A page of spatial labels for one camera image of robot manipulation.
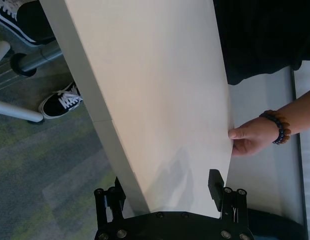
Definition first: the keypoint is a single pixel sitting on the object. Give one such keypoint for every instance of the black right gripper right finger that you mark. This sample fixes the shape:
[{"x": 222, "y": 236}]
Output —
[{"x": 217, "y": 190}]

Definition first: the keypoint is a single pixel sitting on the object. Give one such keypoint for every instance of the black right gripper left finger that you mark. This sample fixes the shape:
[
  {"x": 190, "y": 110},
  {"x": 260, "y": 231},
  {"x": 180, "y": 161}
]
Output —
[{"x": 118, "y": 197}]

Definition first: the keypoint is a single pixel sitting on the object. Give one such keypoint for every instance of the white rectangular table top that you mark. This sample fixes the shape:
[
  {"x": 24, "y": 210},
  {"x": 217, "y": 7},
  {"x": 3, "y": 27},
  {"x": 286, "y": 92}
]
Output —
[{"x": 150, "y": 75}]

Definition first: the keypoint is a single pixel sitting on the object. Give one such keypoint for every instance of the person's left forearm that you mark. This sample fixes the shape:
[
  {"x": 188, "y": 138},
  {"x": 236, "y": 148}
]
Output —
[{"x": 300, "y": 112}]

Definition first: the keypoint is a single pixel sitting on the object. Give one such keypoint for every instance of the person's left hand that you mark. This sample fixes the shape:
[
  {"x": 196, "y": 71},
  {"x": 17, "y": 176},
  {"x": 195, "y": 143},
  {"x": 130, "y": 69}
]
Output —
[{"x": 252, "y": 137}]

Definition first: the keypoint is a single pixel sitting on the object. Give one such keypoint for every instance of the black white-laced sneaker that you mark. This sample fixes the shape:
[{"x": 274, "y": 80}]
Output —
[
  {"x": 55, "y": 107},
  {"x": 10, "y": 23}
]

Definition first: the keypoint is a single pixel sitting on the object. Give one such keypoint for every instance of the white five-star table base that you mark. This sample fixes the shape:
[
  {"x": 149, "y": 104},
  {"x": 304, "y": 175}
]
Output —
[{"x": 20, "y": 113}]

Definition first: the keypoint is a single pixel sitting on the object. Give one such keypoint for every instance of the grey metal table column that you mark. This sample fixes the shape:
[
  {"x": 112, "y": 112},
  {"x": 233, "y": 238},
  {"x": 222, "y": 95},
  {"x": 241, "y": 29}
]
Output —
[{"x": 37, "y": 61}]

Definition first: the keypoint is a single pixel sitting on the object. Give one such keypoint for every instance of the black t-shirt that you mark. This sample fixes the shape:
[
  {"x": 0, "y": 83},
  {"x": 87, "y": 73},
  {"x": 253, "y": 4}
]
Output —
[{"x": 265, "y": 37}]

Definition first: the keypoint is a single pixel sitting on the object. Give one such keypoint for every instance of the black trousers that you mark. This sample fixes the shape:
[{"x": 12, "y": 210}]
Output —
[{"x": 37, "y": 22}]

